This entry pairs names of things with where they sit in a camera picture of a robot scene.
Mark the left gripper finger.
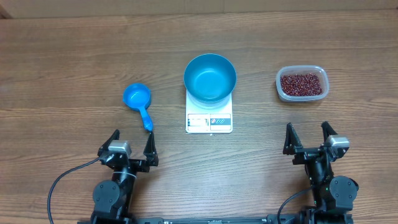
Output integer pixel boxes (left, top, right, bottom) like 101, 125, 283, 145
97, 129, 120, 156
143, 131, 159, 166

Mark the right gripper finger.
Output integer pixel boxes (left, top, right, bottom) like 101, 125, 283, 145
321, 121, 337, 142
283, 123, 303, 155

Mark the clear plastic food container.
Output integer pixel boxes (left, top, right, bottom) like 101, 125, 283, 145
275, 65, 329, 103

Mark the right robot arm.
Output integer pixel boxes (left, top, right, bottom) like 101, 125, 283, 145
277, 121, 359, 224

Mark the blue metal bowl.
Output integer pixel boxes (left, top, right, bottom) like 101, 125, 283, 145
183, 54, 237, 103

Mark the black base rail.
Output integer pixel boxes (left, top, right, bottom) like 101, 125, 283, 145
136, 214, 299, 224

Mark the white digital kitchen scale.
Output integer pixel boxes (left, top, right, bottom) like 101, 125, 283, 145
185, 91, 233, 134

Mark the blue plastic measuring scoop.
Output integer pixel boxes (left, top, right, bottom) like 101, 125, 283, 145
123, 83, 154, 131

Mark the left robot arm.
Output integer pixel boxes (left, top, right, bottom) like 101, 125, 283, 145
88, 130, 159, 224

